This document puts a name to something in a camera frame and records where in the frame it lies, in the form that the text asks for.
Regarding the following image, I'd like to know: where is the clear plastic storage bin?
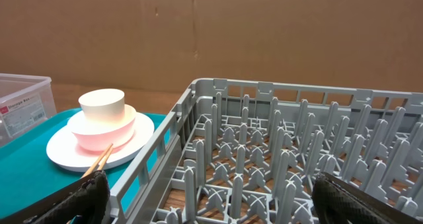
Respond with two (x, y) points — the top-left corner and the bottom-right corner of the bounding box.
(1, 73), (57, 146)

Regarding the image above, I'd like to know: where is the grey dishwasher rack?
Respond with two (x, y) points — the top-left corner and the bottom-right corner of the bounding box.
(105, 79), (422, 223)

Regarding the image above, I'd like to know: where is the white cup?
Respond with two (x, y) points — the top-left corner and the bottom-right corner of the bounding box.
(78, 89), (125, 122)

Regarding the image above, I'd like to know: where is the white round plate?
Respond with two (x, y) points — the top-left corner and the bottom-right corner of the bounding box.
(46, 112), (155, 172)

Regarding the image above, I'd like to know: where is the wooden chopstick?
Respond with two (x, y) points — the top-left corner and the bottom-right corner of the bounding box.
(82, 144), (113, 178)
(97, 147), (113, 170)

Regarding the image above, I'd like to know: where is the pink shallow bowl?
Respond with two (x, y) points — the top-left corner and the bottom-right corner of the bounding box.
(67, 104), (137, 151)

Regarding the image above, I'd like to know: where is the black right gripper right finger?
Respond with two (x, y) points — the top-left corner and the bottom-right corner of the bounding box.
(312, 172), (422, 224)

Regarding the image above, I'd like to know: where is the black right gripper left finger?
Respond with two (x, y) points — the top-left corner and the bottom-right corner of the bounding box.
(1, 170), (110, 224)

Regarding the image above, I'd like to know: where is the right wooden chopstick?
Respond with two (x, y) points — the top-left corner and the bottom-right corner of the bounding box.
(97, 147), (113, 170)

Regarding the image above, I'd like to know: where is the left wooden chopstick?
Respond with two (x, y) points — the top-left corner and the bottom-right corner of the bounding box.
(82, 144), (113, 178)

